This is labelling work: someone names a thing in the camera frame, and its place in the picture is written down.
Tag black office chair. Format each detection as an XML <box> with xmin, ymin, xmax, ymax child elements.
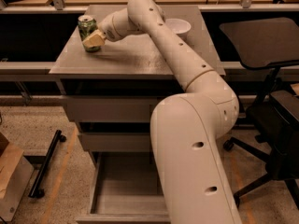
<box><xmin>220</xmin><ymin>17</ymin><xmax>299</xmax><ymax>207</ymax></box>

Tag black table leg left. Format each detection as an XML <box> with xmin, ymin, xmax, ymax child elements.
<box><xmin>26</xmin><ymin>130</ymin><xmax>66</xmax><ymax>199</ymax></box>

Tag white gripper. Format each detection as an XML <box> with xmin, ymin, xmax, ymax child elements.
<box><xmin>82</xmin><ymin>14</ymin><xmax>116</xmax><ymax>49</ymax></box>

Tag grey top drawer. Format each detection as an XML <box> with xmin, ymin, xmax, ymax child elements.
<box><xmin>63</xmin><ymin>79</ymin><xmax>182</xmax><ymax>123</ymax></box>

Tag wooden box on floor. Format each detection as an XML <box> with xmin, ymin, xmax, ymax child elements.
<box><xmin>0</xmin><ymin>133</ymin><xmax>34</xmax><ymax>224</ymax></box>

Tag green soda can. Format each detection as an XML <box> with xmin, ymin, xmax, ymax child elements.
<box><xmin>78</xmin><ymin>15</ymin><xmax>100</xmax><ymax>52</ymax></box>

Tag grey open bottom drawer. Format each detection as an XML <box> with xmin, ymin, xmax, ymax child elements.
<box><xmin>76</xmin><ymin>152</ymin><xmax>170</xmax><ymax>224</ymax></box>

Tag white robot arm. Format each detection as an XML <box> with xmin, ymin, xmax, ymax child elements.
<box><xmin>83</xmin><ymin>0</ymin><xmax>242</xmax><ymax>224</ymax></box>

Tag white ceramic bowl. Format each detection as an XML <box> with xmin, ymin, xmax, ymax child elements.
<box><xmin>165</xmin><ymin>19</ymin><xmax>192</xmax><ymax>41</ymax></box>

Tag grey middle drawer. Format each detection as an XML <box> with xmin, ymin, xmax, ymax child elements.
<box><xmin>78</xmin><ymin>122</ymin><xmax>150</xmax><ymax>152</ymax></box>

